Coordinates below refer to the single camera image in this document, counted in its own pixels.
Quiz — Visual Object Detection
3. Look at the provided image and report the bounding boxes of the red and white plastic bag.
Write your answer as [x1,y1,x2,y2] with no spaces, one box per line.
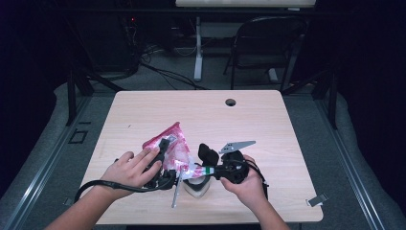
[142,121,215,180]

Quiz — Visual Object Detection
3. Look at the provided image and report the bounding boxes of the black folding chair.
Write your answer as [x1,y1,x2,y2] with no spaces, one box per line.
[223,15,309,92]

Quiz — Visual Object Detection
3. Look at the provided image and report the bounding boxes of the aluminium floor rail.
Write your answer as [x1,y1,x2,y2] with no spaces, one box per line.
[6,95,94,230]
[314,99,384,230]

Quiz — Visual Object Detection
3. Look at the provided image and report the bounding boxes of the person's left hand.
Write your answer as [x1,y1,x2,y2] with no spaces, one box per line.
[100,147,164,193]

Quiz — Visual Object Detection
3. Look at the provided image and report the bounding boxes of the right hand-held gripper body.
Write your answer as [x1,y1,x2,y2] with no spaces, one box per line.
[218,140,257,186]

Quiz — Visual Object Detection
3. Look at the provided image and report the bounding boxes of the white standing desk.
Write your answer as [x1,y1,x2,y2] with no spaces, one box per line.
[174,0,317,82]

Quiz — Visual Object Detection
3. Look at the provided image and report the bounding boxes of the black floor cables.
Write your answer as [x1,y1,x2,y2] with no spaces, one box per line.
[138,44,209,91]

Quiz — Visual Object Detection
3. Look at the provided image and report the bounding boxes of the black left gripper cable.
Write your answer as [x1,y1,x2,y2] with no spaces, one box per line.
[74,179,175,204]

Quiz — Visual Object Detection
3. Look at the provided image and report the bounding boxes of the person's right hand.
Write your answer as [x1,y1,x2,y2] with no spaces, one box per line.
[219,154,269,210]

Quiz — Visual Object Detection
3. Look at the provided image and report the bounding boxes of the dark equipment rack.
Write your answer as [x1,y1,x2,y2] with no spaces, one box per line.
[79,12,142,75]

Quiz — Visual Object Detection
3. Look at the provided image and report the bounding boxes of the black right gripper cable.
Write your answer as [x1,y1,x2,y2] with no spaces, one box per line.
[245,159,270,202]

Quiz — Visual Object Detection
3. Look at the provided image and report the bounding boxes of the black metal frame post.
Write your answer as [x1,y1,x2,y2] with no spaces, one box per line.
[281,68,339,130]
[65,68,125,127]

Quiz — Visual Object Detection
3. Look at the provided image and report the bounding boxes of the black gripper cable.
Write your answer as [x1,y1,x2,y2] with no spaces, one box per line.
[74,179,175,204]
[245,159,270,202]

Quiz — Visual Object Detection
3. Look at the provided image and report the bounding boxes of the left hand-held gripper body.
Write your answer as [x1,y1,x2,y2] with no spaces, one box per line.
[143,169,185,209]

